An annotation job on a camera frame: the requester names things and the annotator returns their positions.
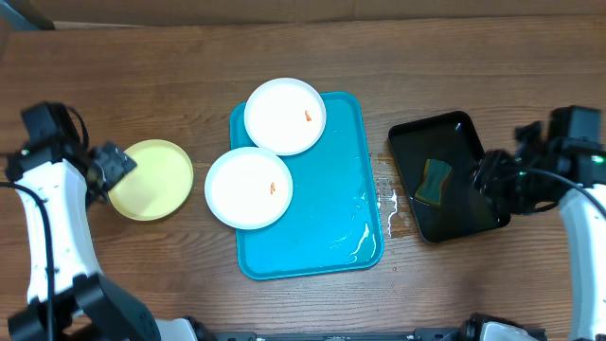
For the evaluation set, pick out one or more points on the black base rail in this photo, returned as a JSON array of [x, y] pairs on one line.
[[476, 328]]

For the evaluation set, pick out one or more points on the white plate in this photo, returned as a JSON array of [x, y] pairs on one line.
[[285, 116], [248, 188]]

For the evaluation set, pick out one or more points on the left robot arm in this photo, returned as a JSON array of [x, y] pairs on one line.
[[68, 297]]

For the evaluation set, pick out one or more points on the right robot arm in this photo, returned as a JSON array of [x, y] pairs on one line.
[[574, 183]]

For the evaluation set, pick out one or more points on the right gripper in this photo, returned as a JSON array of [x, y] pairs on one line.
[[489, 172]]

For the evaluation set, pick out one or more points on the teal plastic tray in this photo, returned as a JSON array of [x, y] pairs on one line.
[[333, 222]]

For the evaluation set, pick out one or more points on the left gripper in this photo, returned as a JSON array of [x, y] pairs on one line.
[[120, 164]]

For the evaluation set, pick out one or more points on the black rectangular water tray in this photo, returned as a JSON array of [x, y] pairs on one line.
[[453, 139]]

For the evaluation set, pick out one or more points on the light green rimmed plate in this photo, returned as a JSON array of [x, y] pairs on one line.
[[158, 185]]

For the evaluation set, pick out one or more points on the green and yellow sponge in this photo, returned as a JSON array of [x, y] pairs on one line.
[[433, 182]]

